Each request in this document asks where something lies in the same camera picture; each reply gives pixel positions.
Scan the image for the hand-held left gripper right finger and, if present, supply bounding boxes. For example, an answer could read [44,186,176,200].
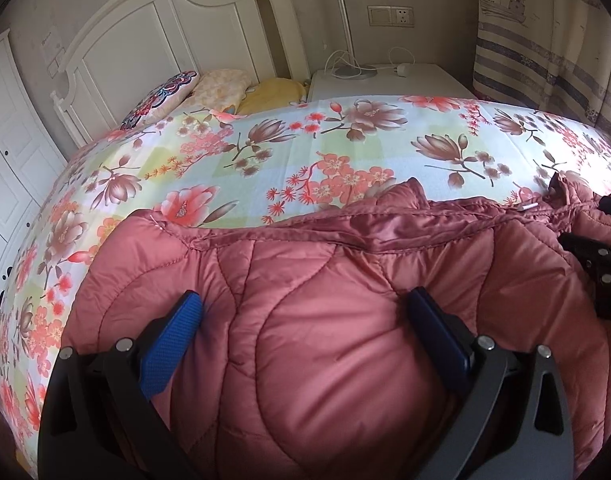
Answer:
[406,287,576,480]

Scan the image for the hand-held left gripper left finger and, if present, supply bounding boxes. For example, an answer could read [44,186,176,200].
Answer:
[37,290,205,480]

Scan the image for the pink quilted jacket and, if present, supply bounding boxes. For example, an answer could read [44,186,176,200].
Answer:
[60,177,611,480]

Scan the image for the printed beige curtain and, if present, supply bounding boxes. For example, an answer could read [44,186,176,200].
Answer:
[473,0,611,126]

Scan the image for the floral bed sheet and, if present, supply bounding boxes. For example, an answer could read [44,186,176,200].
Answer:
[0,92,611,461]

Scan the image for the white nightstand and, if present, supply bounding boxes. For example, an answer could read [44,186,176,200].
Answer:
[305,62,479,104]

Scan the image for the colourful patterned pillow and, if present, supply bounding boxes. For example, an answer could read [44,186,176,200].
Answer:
[120,71,199,131]

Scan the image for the white wardrobe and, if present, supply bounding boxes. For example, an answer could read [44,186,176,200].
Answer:
[0,30,69,281]

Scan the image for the pale yellow dotted pillow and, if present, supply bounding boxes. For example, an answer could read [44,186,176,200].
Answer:
[193,68,256,111]

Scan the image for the white wooden headboard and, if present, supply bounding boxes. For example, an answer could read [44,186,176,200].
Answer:
[50,0,311,148]

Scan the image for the silver floor lamp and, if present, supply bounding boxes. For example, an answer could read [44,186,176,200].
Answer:
[328,0,379,80]

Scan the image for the white wall socket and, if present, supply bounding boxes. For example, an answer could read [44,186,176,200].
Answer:
[391,5,416,29]

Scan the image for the white cable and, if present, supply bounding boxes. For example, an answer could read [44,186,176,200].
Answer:
[325,47,411,79]

